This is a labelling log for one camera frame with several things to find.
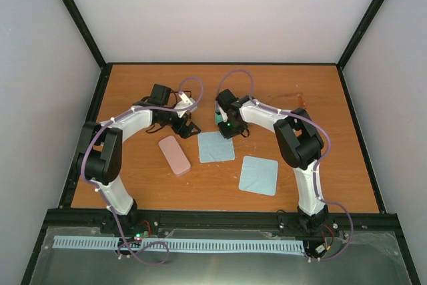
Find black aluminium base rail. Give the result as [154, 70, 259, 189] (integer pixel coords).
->
[43, 208, 401, 238]

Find light blue cleaning cloth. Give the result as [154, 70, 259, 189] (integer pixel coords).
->
[239, 156, 278, 196]
[197, 131, 236, 164]

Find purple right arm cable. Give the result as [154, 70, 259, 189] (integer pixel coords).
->
[216, 69, 356, 263]

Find black cage frame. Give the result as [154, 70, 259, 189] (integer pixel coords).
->
[19, 0, 422, 285]

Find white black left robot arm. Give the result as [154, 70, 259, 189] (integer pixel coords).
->
[73, 84, 200, 234]

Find pink glasses case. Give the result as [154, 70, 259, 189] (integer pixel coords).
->
[159, 135, 191, 176]

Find light blue slotted cable duct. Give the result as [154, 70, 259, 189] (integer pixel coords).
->
[52, 236, 304, 255]

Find transparent orange sunglasses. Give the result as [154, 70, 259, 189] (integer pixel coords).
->
[266, 92, 306, 110]

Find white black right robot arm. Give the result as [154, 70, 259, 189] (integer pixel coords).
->
[216, 89, 328, 234]

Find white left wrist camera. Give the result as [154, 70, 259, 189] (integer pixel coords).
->
[174, 91, 197, 118]

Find grey green glasses case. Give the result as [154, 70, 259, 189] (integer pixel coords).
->
[214, 104, 223, 125]

